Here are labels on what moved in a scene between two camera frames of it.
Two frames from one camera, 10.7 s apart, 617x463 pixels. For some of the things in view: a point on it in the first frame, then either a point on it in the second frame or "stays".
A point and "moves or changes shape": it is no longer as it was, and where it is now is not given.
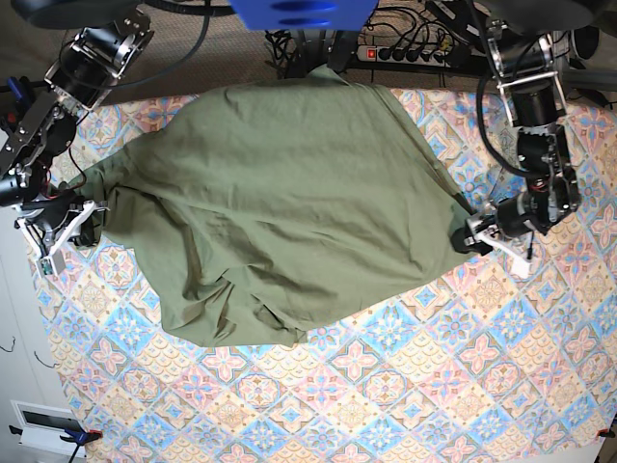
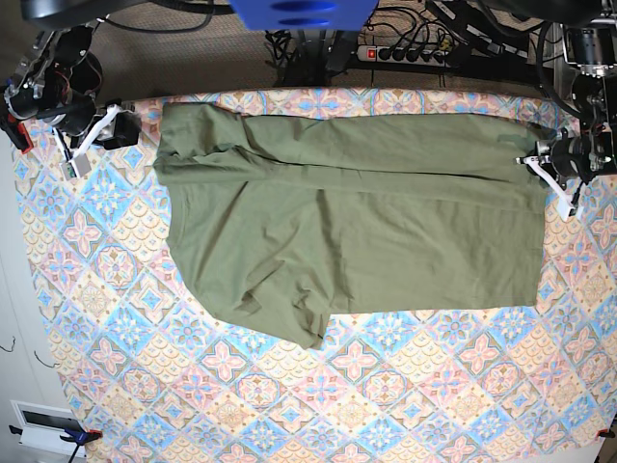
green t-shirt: [260, 215] moves or changes shape
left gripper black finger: [91, 231] -> [126, 130]
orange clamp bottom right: [604, 432] stays
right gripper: [512, 216] -> [569, 160]
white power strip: [402, 54] stays
